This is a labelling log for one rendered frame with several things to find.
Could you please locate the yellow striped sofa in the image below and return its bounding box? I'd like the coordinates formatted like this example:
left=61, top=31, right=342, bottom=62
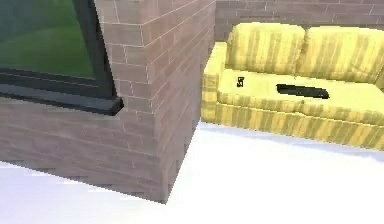
left=200, top=21, right=384, bottom=152

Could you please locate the black remote control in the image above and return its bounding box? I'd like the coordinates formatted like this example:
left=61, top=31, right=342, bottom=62
left=276, top=83, right=331, bottom=100

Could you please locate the black framed window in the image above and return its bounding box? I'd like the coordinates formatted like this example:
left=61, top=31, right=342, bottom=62
left=0, top=0, right=125, bottom=117

